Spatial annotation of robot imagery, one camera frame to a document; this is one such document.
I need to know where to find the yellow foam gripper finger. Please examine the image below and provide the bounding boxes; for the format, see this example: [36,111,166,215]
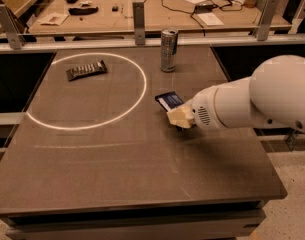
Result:
[167,105,194,129]

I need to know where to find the blue rxbar blueberry wrapper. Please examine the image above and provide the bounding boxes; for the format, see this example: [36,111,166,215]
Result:
[155,91,183,112]

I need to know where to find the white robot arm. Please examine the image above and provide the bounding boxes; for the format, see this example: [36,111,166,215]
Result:
[167,55,305,133]

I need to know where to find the silver blue energy drink can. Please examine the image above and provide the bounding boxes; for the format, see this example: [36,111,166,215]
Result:
[161,28,178,72]

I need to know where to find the white paper sheet right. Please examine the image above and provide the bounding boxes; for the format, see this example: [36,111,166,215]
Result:
[198,12,224,26]

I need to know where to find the dark chocolate bar wrapper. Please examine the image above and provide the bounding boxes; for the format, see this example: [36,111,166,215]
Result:
[66,60,107,81]

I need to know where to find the wooden background desk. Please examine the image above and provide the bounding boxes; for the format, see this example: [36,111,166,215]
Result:
[30,0,261,35]

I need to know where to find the black power adapter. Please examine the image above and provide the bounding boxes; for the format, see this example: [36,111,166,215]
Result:
[194,2,215,14]

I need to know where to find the small black object on desk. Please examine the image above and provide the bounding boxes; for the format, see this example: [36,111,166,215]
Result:
[112,5,119,11]

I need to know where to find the black flat tool on desk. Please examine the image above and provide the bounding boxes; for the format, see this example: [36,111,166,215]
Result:
[68,7,99,16]

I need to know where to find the white paper card left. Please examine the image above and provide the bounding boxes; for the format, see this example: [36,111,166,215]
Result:
[38,13,68,26]

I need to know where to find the right metal bracket post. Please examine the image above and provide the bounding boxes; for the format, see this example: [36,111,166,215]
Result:
[254,0,279,41]

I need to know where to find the metal bracket post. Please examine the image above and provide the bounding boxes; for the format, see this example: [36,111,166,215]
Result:
[254,0,279,41]
[132,1,145,45]
[0,4,26,50]

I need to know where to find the middle metal bracket post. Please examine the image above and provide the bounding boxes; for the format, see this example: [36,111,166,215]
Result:
[132,1,145,45]

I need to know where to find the black cable on desk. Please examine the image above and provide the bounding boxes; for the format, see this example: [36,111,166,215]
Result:
[160,0,244,29]

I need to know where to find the left metal bracket post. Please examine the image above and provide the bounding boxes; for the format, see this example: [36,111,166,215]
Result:
[0,4,26,50]

